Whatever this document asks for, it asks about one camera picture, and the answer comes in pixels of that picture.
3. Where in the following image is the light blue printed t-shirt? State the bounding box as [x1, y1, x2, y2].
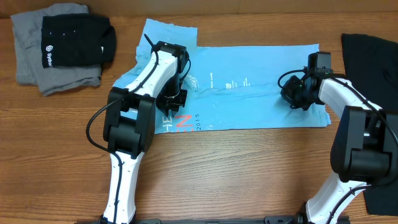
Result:
[115, 19, 331, 134]

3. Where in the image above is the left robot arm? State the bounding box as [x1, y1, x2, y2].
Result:
[100, 41, 190, 223]

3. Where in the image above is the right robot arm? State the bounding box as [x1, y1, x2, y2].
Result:
[279, 52, 397, 224]

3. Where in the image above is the black garment at right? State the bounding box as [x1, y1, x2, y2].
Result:
[341, 34, 397, 216]

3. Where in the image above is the black folded garment with logo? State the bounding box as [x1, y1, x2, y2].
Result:
[41, 13, 116, 68]

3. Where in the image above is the grey folded garment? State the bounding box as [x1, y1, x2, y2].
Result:
[11, 3, 101, 96]

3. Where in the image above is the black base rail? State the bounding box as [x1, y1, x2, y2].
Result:
[74, 215, 351, 224]

